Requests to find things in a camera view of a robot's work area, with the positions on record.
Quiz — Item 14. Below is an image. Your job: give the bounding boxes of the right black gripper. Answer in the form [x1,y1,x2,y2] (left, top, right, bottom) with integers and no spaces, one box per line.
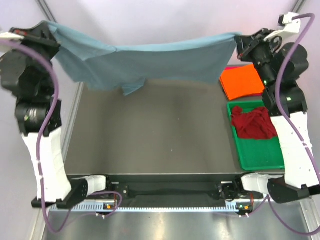
[234,28,281,89]

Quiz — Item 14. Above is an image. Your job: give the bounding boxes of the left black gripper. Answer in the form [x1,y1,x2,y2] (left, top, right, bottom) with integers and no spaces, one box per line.
[1,21,60,96]

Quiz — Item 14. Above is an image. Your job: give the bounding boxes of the grey-blue t-shirt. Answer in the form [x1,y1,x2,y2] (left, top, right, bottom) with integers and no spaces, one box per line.
[48,22,236,95]

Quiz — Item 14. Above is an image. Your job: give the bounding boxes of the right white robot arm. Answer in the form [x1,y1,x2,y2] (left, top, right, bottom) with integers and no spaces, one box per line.
[233,28,320,204]

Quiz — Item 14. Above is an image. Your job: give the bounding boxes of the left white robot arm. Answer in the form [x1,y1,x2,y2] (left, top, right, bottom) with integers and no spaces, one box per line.
[0,21,114,210]

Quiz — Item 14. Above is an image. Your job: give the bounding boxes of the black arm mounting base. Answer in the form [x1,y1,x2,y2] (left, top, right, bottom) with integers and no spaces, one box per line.
[106,173,262,202]

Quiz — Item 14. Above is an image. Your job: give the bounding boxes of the folded orange t-shirt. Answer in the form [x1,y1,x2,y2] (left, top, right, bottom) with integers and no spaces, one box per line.
[219,64,266,101]

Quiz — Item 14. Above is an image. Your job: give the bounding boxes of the dark red t-shirt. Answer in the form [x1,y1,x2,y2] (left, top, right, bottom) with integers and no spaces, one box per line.
[231,106,278,140]

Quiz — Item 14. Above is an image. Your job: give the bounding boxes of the green plastic tray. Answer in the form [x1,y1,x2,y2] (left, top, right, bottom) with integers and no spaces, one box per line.
[226,99,286,172]

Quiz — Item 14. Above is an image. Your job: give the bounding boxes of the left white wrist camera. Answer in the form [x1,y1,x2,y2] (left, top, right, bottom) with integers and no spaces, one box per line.
[0,32,25,41]

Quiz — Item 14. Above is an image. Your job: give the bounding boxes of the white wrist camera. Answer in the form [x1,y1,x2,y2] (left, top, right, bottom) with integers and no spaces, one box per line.
[0,32,25,41]
[263,12,301,42]

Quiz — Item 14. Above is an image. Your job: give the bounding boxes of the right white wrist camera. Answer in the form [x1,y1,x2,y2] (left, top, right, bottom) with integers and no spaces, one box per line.
[263,12,301,42]

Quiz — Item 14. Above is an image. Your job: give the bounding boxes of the slotted grey cable duct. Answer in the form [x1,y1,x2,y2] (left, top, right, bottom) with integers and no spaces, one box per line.
[49,201,254,213]

